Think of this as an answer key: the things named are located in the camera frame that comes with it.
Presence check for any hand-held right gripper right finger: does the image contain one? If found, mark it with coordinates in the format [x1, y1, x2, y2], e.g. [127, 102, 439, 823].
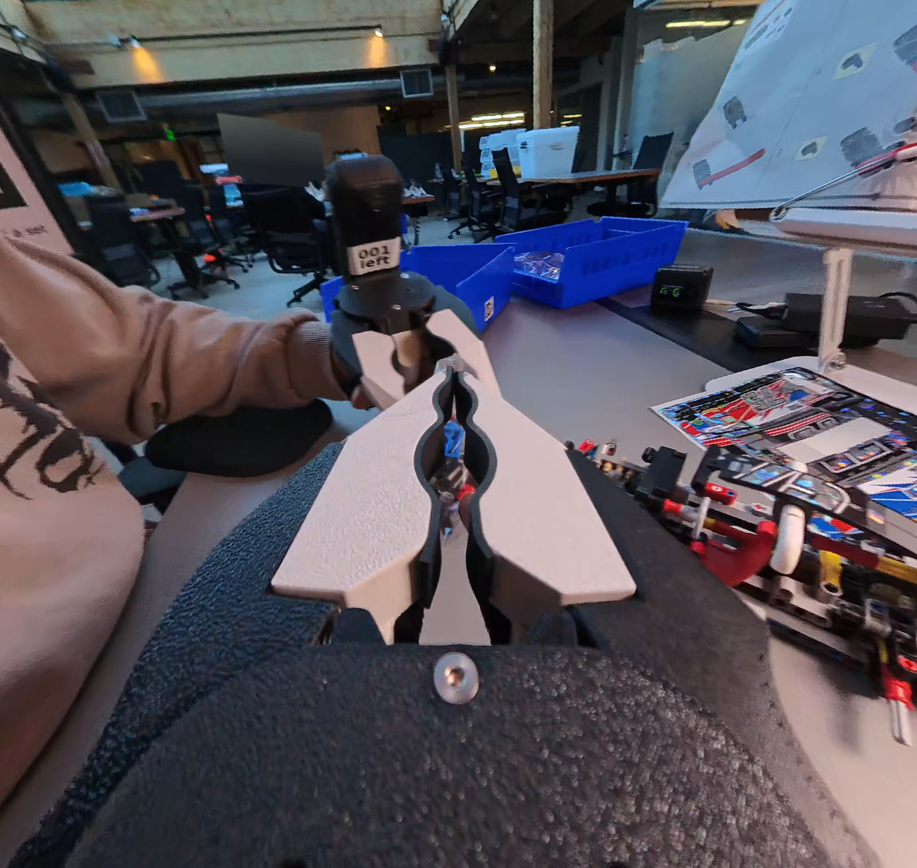
[458, 370, 640, 633]

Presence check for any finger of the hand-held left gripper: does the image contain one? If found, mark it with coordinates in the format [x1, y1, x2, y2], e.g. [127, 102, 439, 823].
[423, 308, 504, 387]
[351, 331, 414, 412]

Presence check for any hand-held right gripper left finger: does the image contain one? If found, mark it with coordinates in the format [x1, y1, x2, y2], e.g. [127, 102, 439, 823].
[271, 370, 457, 643]

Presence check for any blue bin with white tag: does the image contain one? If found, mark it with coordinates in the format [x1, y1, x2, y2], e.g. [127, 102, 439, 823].
[320, 242, 518, 337]

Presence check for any small bag of lego pins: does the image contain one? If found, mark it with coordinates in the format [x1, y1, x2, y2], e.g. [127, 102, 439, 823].
[428, 415, 480, 548]

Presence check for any red lego seat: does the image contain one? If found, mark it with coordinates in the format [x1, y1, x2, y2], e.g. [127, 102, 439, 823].
[690, 519, 779, 587]

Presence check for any lego car chassis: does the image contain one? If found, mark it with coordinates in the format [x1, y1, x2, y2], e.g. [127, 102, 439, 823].
[565, 437, 917, 749]

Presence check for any lego instruction booklet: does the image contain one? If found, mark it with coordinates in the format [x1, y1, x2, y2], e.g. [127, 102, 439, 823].
[658, 0, 917, 212]

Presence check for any clear plastic wrap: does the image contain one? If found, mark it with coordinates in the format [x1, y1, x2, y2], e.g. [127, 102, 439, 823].
[513, 251, 568, 283]

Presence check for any group of black office chairs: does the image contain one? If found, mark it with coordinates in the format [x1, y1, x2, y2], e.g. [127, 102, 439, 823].
[85, 148, 547, 307]

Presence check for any large blue plastic bin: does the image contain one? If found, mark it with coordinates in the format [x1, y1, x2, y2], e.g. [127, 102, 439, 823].
[494, 215, 690, 312]

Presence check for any white storage box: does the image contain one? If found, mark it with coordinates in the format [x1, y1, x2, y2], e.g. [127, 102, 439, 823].
[479, 125, 581, 179]

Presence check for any long wooden table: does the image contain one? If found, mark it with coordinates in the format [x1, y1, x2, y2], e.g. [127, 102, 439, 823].
[487, 166, 661, 219]

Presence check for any black power bank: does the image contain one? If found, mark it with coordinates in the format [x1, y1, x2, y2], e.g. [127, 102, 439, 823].
[649, 263, 715, 315]

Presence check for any holographic sticker sheet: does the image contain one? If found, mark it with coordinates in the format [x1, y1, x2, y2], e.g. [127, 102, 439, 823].
[650, 369, 917, 527]

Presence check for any black and white sign board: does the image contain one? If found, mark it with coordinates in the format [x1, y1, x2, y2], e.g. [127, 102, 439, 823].
[0, 122, 74, 258]

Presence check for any metal rod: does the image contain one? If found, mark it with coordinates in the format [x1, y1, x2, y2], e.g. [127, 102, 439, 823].
[815, 247, 855, 376]

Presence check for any black power adapter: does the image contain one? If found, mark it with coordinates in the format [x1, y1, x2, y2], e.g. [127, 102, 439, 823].
[736, 290, 917, 351]

